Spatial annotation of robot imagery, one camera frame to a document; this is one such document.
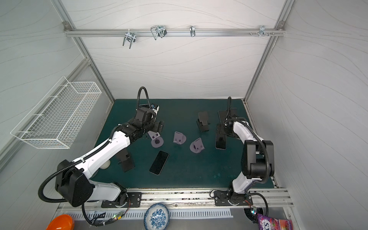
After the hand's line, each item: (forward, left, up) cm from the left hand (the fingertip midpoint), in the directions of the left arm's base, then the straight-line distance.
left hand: (159, 118), depth 83 cm
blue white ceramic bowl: (-46, -3, -20) cm, 50 cm away
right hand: (+2, -44, -13) cm, 46 cm away
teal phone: (+21, -44, -21) cm, 53 cm away
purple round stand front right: (-10, -23, -15) cm, 29 cm away
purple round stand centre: (-4, -12, -15) cm, 20 cm away
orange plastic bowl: (-49, +41, -19) cm, 67 cm away
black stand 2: (+8, -27, -14) cm, 32 cm away
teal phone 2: (-20, 0, -18) cm, 27 cm away
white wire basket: (-12, +46, +11) cm, 49 cm away
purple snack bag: (-47, -55, -17) cm, 74 cm away
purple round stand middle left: (-5, +4, -20) cm, 21 cm away
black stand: (-20, +19, -20) cm, 34 cm away
